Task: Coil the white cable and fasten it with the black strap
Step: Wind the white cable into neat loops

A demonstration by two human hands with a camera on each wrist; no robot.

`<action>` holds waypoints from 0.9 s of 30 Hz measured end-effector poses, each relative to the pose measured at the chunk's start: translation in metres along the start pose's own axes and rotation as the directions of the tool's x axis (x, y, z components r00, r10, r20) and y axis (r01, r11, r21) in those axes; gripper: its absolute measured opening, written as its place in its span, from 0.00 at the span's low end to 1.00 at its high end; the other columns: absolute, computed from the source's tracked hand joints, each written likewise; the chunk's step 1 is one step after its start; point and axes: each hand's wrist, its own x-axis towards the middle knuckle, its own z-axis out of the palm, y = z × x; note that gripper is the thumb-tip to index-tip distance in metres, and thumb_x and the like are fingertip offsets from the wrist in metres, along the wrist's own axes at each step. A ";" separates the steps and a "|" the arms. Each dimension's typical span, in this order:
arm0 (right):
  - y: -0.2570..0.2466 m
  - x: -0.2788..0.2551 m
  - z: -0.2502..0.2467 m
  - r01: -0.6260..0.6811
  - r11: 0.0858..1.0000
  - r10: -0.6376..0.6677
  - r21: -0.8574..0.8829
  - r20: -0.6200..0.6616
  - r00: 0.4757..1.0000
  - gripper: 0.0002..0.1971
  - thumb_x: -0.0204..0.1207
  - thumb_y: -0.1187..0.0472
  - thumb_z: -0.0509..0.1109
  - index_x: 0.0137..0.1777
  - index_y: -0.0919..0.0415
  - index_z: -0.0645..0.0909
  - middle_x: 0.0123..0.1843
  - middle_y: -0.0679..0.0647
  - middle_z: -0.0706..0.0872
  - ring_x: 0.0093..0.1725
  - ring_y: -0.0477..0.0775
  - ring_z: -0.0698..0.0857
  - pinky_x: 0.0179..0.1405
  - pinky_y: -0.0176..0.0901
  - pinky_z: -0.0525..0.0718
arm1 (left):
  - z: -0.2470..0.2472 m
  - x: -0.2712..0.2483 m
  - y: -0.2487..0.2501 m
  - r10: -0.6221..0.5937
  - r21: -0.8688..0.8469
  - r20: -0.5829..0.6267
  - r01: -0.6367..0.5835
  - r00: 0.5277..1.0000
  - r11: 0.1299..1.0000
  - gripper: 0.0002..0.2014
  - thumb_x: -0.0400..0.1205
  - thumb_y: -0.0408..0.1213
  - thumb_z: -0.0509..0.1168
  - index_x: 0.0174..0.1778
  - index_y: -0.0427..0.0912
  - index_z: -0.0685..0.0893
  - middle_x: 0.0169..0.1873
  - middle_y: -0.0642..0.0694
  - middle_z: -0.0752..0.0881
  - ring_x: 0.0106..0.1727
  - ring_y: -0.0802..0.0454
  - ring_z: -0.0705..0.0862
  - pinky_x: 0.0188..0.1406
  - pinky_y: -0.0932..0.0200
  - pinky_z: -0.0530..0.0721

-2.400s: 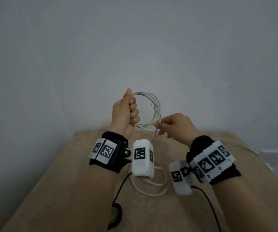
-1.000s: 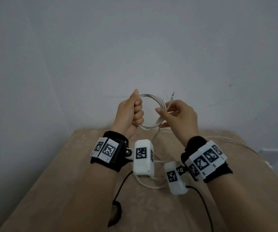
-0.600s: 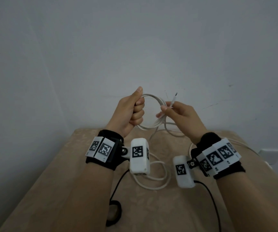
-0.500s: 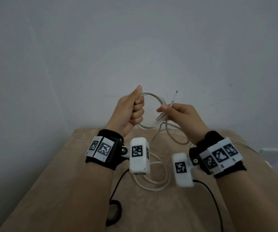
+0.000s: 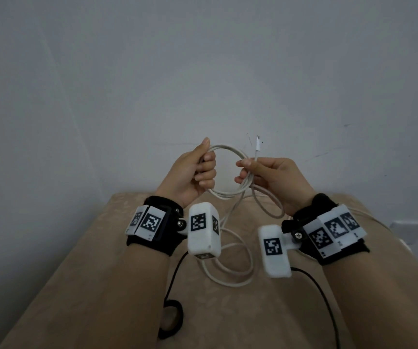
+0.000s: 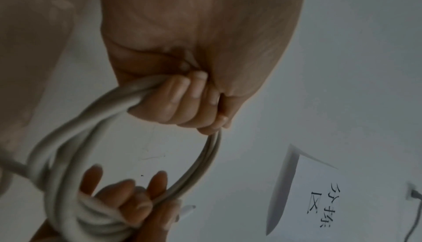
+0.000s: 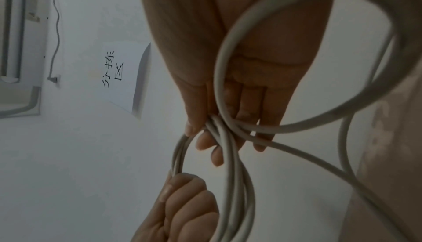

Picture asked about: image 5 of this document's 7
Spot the person's left hand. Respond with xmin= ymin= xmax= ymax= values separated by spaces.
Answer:
xmin=153 ymin=137 xmax=218 ymax=210

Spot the person's right hand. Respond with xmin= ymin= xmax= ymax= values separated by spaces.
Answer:
xmin=234 ymin=157 xmax=318 ymax=217

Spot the white charging cable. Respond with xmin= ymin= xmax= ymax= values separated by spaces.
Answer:
xmin=193 ymin=134 xmax=415 ymax=288

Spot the person's right forearm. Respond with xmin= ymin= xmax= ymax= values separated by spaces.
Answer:
xmin=319 ymin=250 xmax=418 ymax=349

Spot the person's left forearm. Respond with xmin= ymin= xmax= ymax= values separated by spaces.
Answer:
xmin=74 ymin=245 xmax=173 ymax=349

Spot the black right wristband with markers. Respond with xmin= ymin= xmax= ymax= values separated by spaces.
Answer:
xmin=281 ymin=193 xmax=371 ymax=267

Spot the beige covered table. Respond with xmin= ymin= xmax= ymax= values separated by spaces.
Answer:
xmin=0 ymin=192 xmax=418 ymax=349

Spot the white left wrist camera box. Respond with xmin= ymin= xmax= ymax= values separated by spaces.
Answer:
xmin=187 ymin=202 xmax=221 ymax=260

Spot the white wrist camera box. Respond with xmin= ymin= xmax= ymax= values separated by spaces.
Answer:
xmin=187 ymin=202 xmax=221 ymax=260
xmin=258 ymin=224 xmax=300 ymax=279

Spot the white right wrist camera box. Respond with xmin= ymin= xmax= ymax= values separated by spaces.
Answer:
xmin=258 ymin=224 xmax=300 ymax=279

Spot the black left camera cable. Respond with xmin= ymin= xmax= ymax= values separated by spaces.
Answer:
xmin=163 ymin=252 xmax=189 ymax=302

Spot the black camera cable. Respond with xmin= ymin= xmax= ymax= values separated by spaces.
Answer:
xmin=163 ymin=252 xmax=189 ymax=302
xmin=290 ymin=267 xmax=341 ymax=349

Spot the black right camera cable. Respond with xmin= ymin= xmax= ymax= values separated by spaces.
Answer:
xmin=290 ymin=267 xmax=341 ymax=349

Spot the white wall socket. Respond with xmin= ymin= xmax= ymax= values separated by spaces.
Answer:
xmin=390 ymin=220 xmax=418 ymax=248

